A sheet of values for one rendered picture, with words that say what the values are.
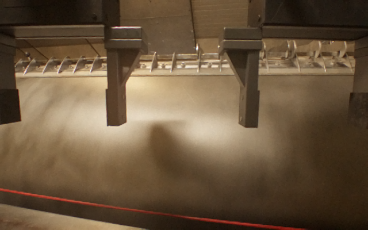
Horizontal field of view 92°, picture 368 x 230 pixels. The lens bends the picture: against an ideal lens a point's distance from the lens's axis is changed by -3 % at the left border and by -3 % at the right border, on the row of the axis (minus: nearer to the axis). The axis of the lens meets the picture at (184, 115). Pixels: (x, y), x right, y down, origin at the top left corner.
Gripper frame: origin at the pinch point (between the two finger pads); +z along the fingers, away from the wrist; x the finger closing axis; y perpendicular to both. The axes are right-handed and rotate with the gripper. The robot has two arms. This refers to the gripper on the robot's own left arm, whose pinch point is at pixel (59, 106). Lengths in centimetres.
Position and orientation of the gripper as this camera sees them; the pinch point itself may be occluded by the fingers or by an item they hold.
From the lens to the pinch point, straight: 25.2
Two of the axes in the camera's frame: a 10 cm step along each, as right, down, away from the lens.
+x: -10.0, -0.1, 0.1
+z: -0.1, 9.9, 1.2
